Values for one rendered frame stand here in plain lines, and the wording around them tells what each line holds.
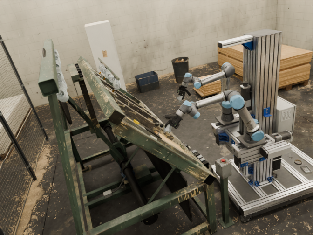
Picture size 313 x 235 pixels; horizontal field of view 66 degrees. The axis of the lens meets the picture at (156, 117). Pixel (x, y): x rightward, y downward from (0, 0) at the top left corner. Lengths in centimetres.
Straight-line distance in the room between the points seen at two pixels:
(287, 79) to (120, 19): 466
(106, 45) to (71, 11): 175
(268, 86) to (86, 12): 576
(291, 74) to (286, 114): 333
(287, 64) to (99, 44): 425
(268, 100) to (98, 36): 438
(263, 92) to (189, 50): 567
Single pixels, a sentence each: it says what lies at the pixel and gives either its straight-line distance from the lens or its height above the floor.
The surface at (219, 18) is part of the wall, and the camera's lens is 842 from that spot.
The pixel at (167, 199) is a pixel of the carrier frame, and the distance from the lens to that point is 244.
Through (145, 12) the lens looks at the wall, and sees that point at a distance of 759.
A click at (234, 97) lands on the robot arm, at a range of 219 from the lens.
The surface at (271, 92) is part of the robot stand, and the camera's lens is 274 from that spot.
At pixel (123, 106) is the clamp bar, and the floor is 160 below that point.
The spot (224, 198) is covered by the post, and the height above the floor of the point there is 44.
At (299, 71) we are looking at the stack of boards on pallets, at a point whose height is 40.
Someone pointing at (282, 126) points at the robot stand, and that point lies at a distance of 298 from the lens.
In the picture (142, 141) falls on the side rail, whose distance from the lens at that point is 191.
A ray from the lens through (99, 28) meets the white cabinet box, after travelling 606.
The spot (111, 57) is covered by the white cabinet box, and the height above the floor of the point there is 126.
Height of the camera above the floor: 258
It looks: 28 degrees down
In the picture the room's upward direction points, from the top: 11 degrees counter-clockwise
